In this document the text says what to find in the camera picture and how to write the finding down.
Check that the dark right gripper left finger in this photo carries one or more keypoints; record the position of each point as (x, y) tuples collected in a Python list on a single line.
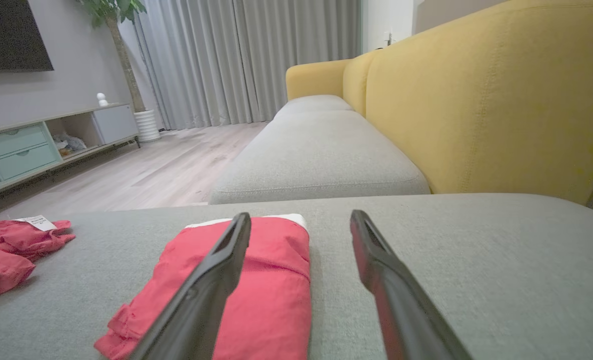
[(201, 300)]

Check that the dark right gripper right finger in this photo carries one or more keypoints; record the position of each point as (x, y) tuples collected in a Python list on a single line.
[(401, 310)]

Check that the red shorts with white band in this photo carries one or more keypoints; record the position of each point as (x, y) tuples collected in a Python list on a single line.
[(271, 300)]

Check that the red white basketball jersey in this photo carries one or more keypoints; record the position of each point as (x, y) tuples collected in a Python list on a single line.
[(6, 255)]

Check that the large grey sofa seat cushion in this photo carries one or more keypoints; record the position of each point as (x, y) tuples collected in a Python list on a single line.
[(501, 280)]

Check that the white ribbed plant pot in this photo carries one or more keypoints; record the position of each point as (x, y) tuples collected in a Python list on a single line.
[(147, 126)]

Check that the grey cabinet door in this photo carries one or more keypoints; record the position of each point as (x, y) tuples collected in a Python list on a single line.
[(115, 123)]

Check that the grey plush toy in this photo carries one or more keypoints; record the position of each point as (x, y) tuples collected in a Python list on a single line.
[(69, 145)]

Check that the pale wooden TV cabinet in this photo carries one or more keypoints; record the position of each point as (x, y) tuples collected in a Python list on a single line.
[(76, 127)]

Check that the small white figurine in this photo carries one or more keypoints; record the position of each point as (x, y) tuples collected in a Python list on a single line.
[(102, 100)]

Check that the pale green cabinet drawer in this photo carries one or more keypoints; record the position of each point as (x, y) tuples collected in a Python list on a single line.
[(14, 141), (26, 161)]

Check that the small grey sofa seat cushion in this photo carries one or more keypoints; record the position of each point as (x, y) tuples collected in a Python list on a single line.
[(311, 104)]

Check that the narrow yellow sofa back cushion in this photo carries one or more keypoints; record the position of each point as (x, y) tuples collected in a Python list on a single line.
[(357, 82)]

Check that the large yellow sofa back cushion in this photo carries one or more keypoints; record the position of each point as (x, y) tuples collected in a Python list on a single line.
[(501, 100)]

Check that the grey pleated curtain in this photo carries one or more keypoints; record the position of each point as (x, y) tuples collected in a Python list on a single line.
[(236, 60)]

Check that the yellow sofa armrest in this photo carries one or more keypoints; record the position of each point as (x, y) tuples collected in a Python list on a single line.
[(316, 77)]

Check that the green indoor tree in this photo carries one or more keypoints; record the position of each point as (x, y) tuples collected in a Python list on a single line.
[(124, 60)]

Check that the black wall television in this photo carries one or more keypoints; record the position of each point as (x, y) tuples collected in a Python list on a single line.
[(6, 35)]

